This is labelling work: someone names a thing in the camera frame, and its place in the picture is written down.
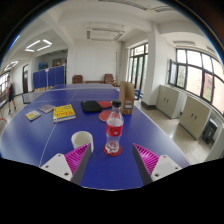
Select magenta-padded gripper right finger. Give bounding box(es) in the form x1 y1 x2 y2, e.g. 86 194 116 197
131 143 184 186

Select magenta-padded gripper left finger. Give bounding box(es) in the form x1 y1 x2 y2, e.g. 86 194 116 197
40 142 93 186

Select clear red-labelled drink bottle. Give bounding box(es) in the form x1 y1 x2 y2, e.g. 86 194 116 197
104 100 125 155

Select white cup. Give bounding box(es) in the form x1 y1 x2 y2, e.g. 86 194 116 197
70 130 95 153

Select yellow book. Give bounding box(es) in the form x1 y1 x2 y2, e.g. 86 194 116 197
52 103 77 124

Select black bin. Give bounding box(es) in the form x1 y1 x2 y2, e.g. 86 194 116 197
201 118 219 145

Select beige two-door cabinet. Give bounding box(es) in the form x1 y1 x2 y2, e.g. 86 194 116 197
178 95 212 140
155 84 181 120

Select grey notebook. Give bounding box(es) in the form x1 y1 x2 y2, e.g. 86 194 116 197
38 104 56 115

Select brown cardboard box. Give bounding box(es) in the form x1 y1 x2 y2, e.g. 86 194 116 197
118 80 136 116

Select person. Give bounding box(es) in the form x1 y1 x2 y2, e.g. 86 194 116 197
7 76 18 115

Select brown armchair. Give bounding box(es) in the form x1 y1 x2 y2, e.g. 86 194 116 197
103 73 117 87
71 74 84 85

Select blue folded partition boards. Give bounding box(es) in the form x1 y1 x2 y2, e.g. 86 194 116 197
32 65 66 90

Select dark door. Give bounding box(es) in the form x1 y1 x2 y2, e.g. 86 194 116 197
22 64 30 94

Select large dark-framed window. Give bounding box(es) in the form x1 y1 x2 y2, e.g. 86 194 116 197
168 48 224 114

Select tall dark-framed window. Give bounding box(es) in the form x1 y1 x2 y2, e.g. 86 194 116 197
127 42 149 91

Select ceiling lights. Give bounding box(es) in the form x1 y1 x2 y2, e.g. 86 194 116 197
3 0 174 73

